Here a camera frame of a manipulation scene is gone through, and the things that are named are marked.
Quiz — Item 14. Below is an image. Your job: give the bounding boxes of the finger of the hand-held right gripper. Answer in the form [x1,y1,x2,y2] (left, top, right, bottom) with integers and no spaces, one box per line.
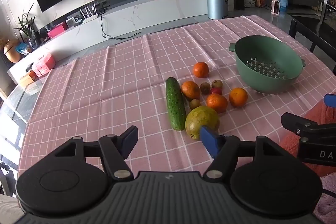
[324,93,336,108]
[281,112,336,142]

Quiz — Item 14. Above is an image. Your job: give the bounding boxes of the green colander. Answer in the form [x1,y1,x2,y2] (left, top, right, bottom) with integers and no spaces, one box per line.
[228,35,306,94]

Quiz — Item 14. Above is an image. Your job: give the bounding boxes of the black chair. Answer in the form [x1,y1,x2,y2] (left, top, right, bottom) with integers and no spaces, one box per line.
[289,0,336,54]

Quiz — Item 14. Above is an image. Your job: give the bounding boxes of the orange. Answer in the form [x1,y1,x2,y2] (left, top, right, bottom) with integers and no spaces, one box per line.
[193,62,209,78]
[206,93,228,113]
[181,81,201,100]
[229,88,248,107]

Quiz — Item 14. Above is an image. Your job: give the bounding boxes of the person's pink fleece clothing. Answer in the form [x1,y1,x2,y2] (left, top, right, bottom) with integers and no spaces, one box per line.
[314,173,336,218]

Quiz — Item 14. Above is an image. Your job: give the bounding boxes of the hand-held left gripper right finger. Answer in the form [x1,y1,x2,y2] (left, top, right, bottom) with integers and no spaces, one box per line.
[199,126,282,180]

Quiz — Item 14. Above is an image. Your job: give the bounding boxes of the green-yellow mango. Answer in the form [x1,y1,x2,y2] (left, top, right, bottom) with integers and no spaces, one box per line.
[185,106,220,140]

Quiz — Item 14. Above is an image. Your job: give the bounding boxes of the green leafy potted plant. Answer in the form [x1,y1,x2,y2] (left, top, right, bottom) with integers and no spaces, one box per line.
[12,4,40,49]

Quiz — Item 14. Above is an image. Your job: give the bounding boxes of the pink checked tablecloth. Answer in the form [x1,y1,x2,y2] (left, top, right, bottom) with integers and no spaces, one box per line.
[17,15,336,180]

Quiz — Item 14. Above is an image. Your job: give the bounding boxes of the pink gift boxes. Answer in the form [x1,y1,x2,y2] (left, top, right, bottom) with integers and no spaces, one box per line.
[31,53,56,76]

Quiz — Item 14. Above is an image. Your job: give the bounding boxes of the white marble TV cabinet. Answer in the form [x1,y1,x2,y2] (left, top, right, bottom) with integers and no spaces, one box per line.
[7,0,234,88]

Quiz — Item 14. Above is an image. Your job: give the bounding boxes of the orange round gourd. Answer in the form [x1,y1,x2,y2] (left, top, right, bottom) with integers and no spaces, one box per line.
[3,39,23,63]

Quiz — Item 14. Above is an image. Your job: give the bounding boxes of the white router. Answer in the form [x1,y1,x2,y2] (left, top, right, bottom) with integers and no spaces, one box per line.
[80,4,99,24]

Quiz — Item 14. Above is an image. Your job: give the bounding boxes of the green cucumber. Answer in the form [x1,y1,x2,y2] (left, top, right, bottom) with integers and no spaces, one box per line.
[165,77,187,131]

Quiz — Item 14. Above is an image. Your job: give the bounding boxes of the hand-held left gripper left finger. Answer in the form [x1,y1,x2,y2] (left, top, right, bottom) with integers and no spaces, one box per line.
[54,125,139,180]

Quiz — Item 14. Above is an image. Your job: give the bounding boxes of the blue-grey trash can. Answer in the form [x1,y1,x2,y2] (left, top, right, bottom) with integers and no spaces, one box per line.
[205,0,229,20]

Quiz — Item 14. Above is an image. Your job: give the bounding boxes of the red flat box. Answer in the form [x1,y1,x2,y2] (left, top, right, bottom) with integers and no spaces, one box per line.
[47,22,68,39]

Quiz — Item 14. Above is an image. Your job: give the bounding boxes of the black cable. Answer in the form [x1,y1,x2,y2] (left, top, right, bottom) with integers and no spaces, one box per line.
[100,14,142,39]

